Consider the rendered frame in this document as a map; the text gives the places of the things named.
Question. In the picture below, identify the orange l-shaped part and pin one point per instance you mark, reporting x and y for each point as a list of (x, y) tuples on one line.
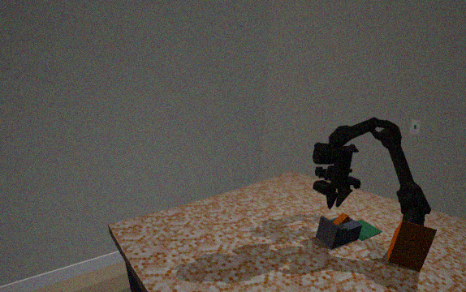
[(343, 218)]

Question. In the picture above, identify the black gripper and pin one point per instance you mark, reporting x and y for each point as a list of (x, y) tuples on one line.
[(340, 182)]

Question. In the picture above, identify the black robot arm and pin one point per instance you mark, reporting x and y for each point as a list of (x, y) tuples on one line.
[(413, 203)]

